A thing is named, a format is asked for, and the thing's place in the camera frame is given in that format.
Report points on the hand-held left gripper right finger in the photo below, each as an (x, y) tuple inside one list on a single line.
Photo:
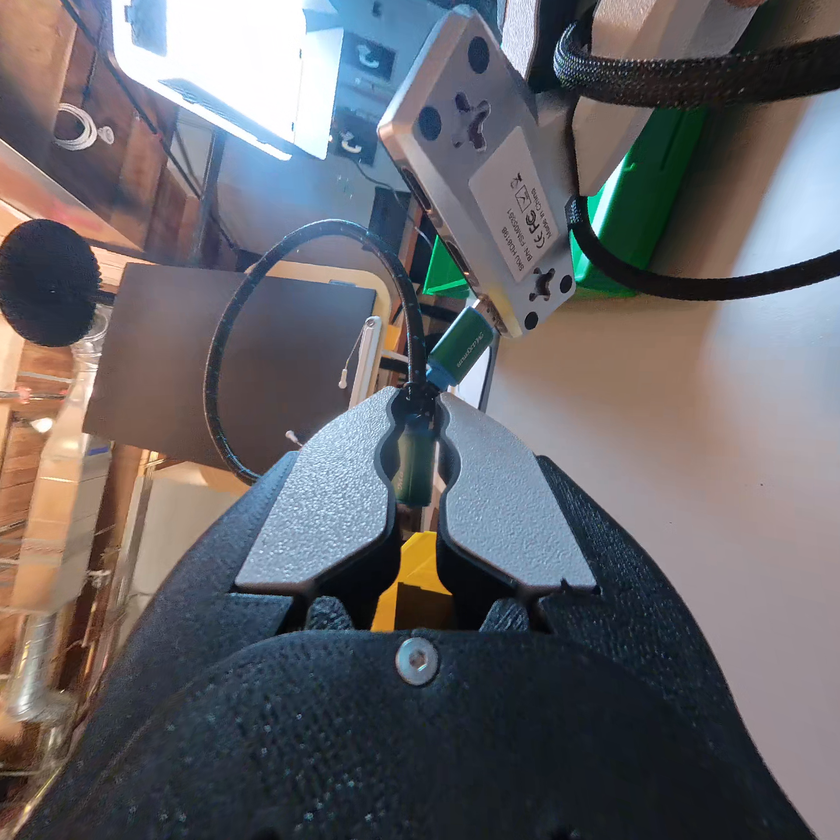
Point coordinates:
[(518, 518)]

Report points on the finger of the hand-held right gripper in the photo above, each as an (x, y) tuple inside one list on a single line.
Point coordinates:
[(617, 151), (522, 33)]

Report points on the black board with wooden edge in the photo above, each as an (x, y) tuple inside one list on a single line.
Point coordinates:
[(164, 361)]

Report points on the silver usb hub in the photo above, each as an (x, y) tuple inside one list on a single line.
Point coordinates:
[(459, 184)]

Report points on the green plastic bin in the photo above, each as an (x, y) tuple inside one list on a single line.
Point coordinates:
[(630, 197)]

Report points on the yellow plastic bin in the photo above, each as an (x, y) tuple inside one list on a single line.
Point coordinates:
[(417, 558)]

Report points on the silver round duct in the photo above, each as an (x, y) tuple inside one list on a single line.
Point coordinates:
[(33, 669)]

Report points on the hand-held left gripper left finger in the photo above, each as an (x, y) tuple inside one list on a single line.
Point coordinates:
[(321, 512)]

